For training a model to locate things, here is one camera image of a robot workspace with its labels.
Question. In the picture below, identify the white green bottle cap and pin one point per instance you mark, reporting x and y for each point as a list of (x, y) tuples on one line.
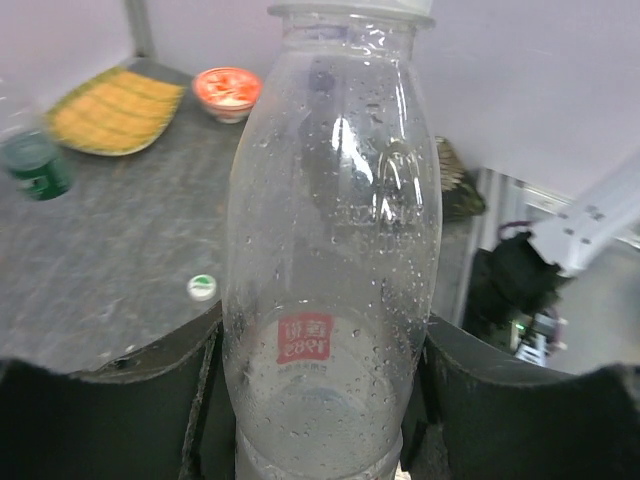
[(202, 287)]

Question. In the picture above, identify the black floral square plate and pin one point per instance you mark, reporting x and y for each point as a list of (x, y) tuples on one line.
[(460, 198)]

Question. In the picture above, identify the green label clear bottle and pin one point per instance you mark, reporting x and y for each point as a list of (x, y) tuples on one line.
[(29, 154)]

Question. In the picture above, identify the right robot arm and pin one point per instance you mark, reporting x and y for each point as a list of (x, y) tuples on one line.
[(521, 276)]

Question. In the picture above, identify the yellow woven plate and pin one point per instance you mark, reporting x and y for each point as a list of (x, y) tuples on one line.
[(116, 113)]

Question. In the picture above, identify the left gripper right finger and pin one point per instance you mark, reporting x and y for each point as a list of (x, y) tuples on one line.
[(478, 413)]

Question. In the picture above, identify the clear bottle white cap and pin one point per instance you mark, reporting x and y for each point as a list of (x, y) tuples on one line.
[(334, 218)]

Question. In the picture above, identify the red floral bowl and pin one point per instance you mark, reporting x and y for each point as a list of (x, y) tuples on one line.
[(227, 93)]

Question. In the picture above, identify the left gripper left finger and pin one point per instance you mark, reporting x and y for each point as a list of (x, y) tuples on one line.
[(160, 412)]

